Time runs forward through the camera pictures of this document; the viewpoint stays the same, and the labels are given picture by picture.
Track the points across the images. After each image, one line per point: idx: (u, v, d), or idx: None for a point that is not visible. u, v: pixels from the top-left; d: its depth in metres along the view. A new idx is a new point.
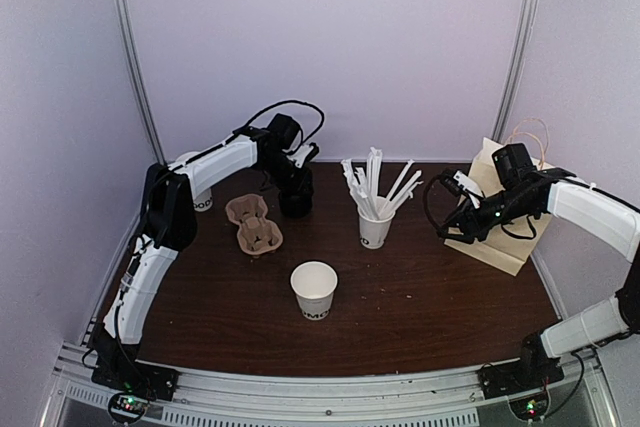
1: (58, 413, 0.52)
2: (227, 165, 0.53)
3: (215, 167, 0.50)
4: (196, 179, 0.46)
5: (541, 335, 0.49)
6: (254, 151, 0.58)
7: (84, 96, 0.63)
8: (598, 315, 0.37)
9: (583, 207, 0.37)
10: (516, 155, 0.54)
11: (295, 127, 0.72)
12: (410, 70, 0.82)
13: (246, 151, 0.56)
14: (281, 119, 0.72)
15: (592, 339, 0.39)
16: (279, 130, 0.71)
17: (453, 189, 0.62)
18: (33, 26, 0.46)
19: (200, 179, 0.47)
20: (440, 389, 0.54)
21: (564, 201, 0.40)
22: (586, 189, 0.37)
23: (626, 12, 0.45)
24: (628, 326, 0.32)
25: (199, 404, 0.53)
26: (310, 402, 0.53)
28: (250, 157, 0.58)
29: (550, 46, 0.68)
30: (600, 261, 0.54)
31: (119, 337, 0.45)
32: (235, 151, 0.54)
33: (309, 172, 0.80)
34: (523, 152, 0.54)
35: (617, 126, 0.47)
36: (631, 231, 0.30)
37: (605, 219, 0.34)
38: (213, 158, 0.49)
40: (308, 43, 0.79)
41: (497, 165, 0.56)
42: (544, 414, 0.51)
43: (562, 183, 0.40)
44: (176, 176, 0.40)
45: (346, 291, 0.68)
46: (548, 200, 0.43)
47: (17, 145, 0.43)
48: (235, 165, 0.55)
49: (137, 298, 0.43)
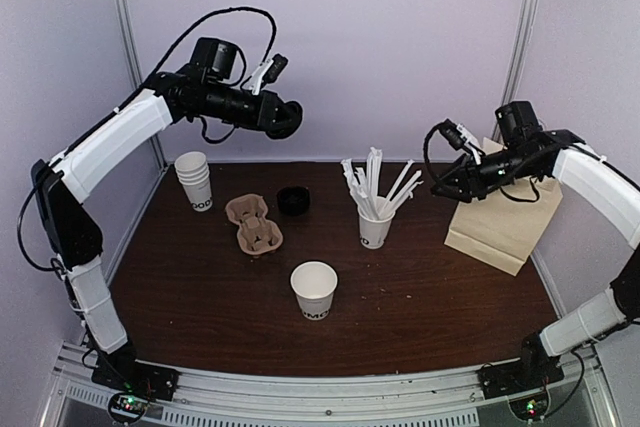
1: (58, 413, 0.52)
2: (128, 139, 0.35)
3: (110, 147, 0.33)
4: (82, 173, 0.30)
5: (541, 335, 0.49)
6: (164, 109, 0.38)
7: (84, 95, 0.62)
8: (595, 309, 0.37)
9: (591, 183, 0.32)
10: (521, 112, 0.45)
11: (231, 51, 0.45)
12: (410, 71, 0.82)
13: (152, 110, 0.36)
14: (208, 42, 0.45)
15: (590, 333, 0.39)
16: (203, 61, 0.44)
17: (453, 143, 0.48)
18: (33, 26, 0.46)
19: (89, 170, 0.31)
20: (440, 389, 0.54)
21: (570, 172, 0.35)
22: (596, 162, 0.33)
23: (626, 11, 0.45)
24: (624, 315, 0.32)
25: (199, 404, 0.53)
26: (311, 402, 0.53)
28: (163, 117, 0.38)
29: (550, 44, 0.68)
30: (594, 255, 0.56)
31: (105, 349, 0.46)
32: (135, 114, 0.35)
33: (281, 105, 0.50)
34: (529, 110, 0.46)
35: (618, 125, 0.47)
36: (638, 215, 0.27)
37: (610, 198, 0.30)
38: (102, 136, 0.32)
40: (308, 42, 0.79)
41: (500, 126, 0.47)
42: (543, 414, 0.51)
43: (571, 152, 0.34)
44: (50, 178, 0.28)
45: (346, 291, 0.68)
46: (550, 167, 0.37)
47: (17, 144, 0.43)
48: (143, 135, 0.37)
49: (105, 302, 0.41)
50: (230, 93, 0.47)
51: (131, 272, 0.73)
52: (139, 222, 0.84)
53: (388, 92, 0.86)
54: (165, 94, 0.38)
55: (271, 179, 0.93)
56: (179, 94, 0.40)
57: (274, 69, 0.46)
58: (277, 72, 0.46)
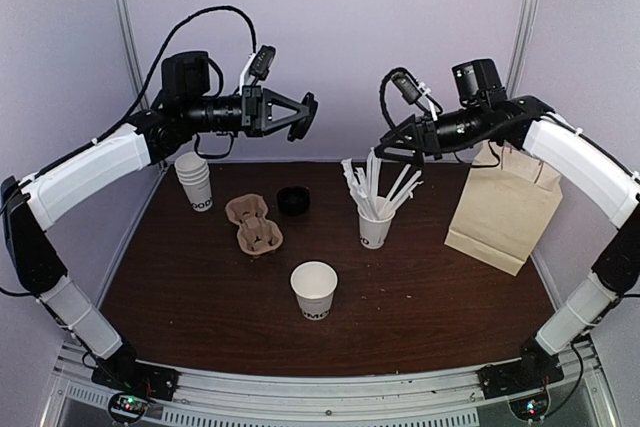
1: (58, 413, 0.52)
2: (103, 172, 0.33)
3: (80, 178, 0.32)
4: (48, 201, 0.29)
5: (537, 337, 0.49)
6: (143, 148, 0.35)
7: (84, 94, 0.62)
8: (584, 296, 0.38)
9: (572, 160, 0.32)
10: (487, 72, 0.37)
11: (199, 63, 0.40)
12: (409, 71, 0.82)
13: (130, 148, 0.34)
14: (170, 64, 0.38)
15: (586, 321, 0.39)
16: (172, 87, 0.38)
17: (407, 95, 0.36)
18: (33, 26, 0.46)
19: (55, 199, 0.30)
20: (440, 389, 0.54)
21: (543, 146, 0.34)
22: (575, 136, 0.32)
23: (626, 10, 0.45)
24: (616, 292, 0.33)
25: (200, 404, 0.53)
26: (311, 402, 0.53)
28: (142, 156, 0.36)
29: (550, 44, 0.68)
30: (583, 245, 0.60)
31: (101, 354, 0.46)
32: (113, 150, 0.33)
33: (282, 101, 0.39)
34: (493, 69, 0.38)
35: (618, 125, 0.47)
36: (619, 194, 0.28)
37: (593, 177, 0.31)
38: (75, 166, 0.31)
40: (308, 42, 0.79)
41: (461, 84, 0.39)
42: (544, 414, 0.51)
43: (547, 124, 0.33)
44: (15, 199, 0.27)
45: (346, 291, 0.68)
46: (522, 139, 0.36)
47: (17, 144, 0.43)
48: (119, 170, 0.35)
49: (87, 316, 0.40)
50: (212, 104, 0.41)
51: (131, 273, 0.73)
52: (139, 222, 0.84)
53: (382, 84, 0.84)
54: (145, 134, 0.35)
55: (271, 179, 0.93)
56: (162, 133, 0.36)
57: (259, 61, 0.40)
58: (264, 64, 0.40)
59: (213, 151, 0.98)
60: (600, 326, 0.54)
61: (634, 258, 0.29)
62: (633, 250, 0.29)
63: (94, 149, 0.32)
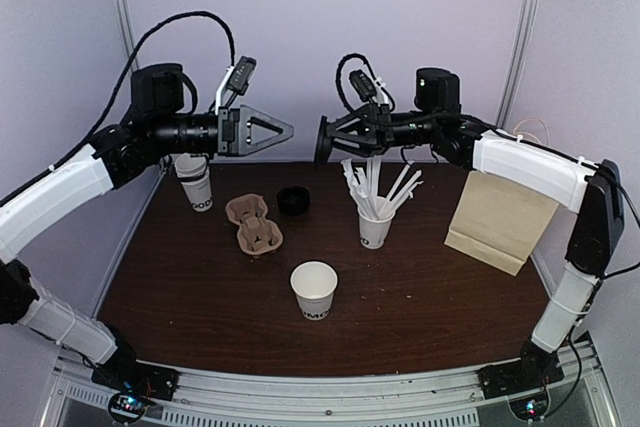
1: (58, 413, 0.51)
2: (60, 200, 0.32)
3: (38, 208, 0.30)
4: (7, 233, 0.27)
5: (533, 338, 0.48)
6: (103, 173, 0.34)
7: (83, 92, 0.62)
8: (568, 288, 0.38)
9: (517, 164, 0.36)
10: (449, 89, 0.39)
11: (171, 79, 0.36)
12: (409, 71, 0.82)
13: (88, 174, 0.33)
14: (138, 77, 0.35)
15: (577, 311, 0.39)
16: (140, 102, 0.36)
17: (363, 87, 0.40)
18: (33, 27, 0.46)
19: (14, 231, 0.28)
20: (441, 389, 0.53)
21: (491, 158, 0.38)
22: (515, 143, 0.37)
23: (626, 8, 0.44)
24: (595, 276, 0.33)
25: (199, 404, 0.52)
26: (310, 402, 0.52)
28: (102, 181, 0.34)
29: (550, 44, 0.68)
30: None
31: (94, 357, 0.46)
32: (68, 176, 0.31)
33: (262, 122, 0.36)
34: (456, 87, 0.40)
35: (617, 125, 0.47)
36: (570, 182, 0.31)
37: (544, 174, 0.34)
38: (31, 195, 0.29)
40: (309, 41, 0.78)
41: (421, 92, 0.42)
42: (544, 414, 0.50)
43: (487, 141, 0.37)
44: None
45: (346, 290, 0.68)
46: (470, 161, 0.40)
47: (17, 143, 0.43)
48: (79, 198, 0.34)
49: (73, 328, 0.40)
50: (184, 122, 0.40)
51: (130, 273, 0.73)
52: (139, 223, 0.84)
53: (358, 67, 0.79)
54: (106, 157, 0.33)
55: (271, 179, 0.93)
56: (124, 155, 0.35)
57: (238, 75, 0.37)
58: (243, 78, 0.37)
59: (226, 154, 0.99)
60: (598, 325, 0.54)
61: (603, 239, 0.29)
62: (598, 229, 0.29)
63: (49, 177, 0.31)
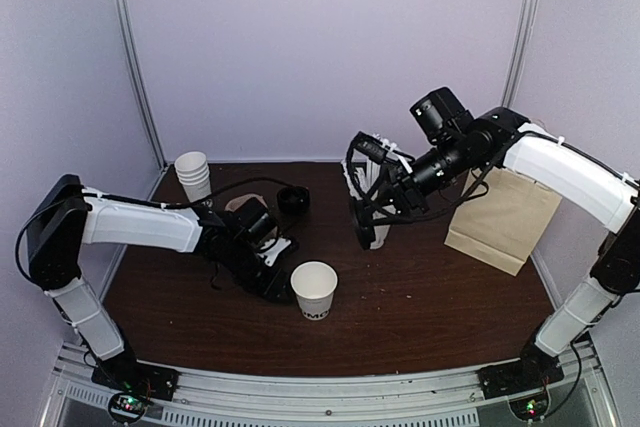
1: (58, 413, 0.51)
2: (154, 230, 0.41)
3: (138, 222, 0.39)
4: (102, 222, 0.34)
5: (536, 340, 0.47)
6: (195, 236, 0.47)
7: (83, 92, 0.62)
8: (581, 300, 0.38)
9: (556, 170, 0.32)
10: (442, 100, 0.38)
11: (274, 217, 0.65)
12: (409, 71, 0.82)
13: (187, 229, 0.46)
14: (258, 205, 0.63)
15: (588, 321, 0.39)
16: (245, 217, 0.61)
17: (375, 155, 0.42)
18: (33, 28, 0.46)
19: (109, 224, 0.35)
20: (441, 389, 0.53)
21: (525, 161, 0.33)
22: (557, 146, 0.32)
23: (627, 9, 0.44)
24: (616, 293, 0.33)
25: (199, 404, 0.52)
26: (310, 402, 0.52)
28: (188, 242, 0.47)
29: (550, 44, 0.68)
30: (582, 243, 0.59)
31: (100, 354, 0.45)
32: (174, 220, 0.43)
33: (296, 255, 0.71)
34: (449, 96, 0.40)
35: (617, 126, 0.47)
36: (615, 203, 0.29)
37: (585, 187, 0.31)
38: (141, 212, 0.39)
40: (309, 41, 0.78)
41: (422, 122, 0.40)
42: (544, 414, 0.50)
43: (530, 142, 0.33)
44: (75, 201, 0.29)
45: (346, 290, 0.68)
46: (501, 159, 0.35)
47: (18, 145, 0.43)
48: (164, 240, 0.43)
49: (88, 319, 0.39)
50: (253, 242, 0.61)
51: (130, 273, 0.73)
52: None
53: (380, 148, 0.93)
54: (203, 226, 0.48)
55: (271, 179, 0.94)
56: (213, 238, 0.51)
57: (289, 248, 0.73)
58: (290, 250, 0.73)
59: (225, 154, 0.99)
60: (600, 326, 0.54)
61: (632, 260, 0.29)
62: (630, 252, 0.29)
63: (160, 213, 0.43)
